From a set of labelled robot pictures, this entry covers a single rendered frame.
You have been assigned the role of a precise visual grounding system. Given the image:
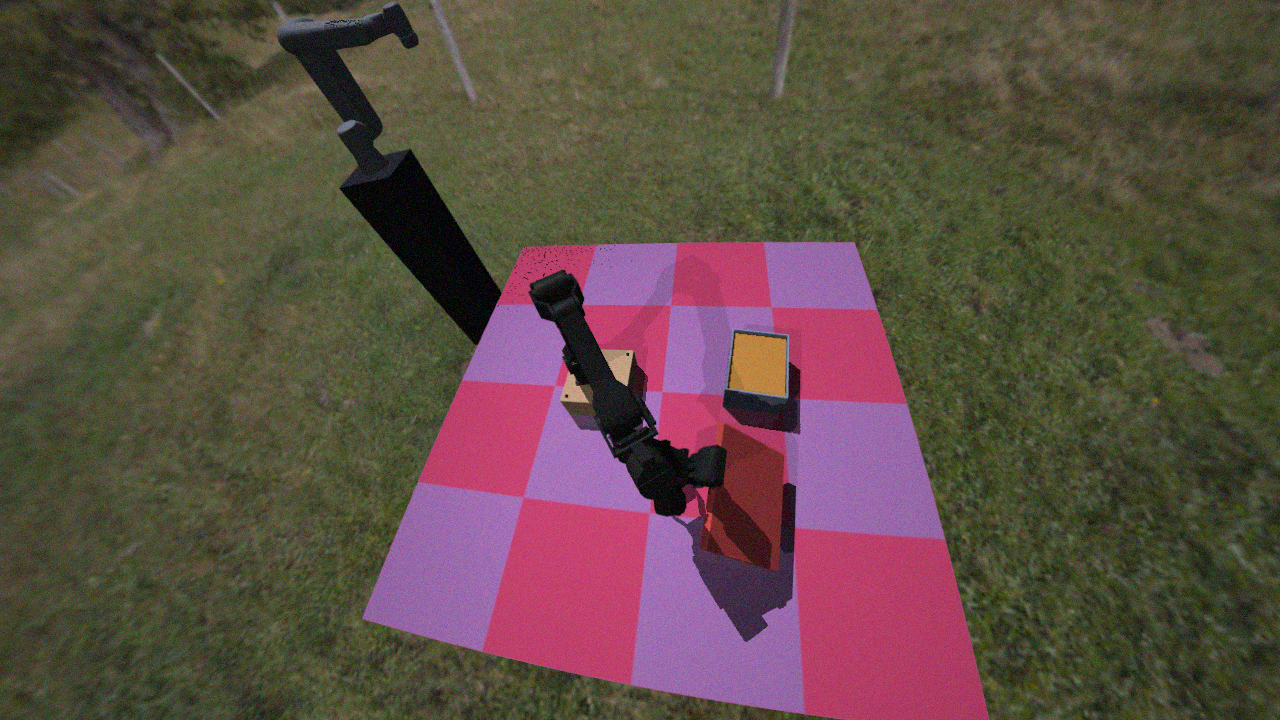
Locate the red lid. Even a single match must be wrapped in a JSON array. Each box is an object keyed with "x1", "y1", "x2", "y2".
[{"x1": 700, "y1": 423, "x2": 785, "y2": 571}]

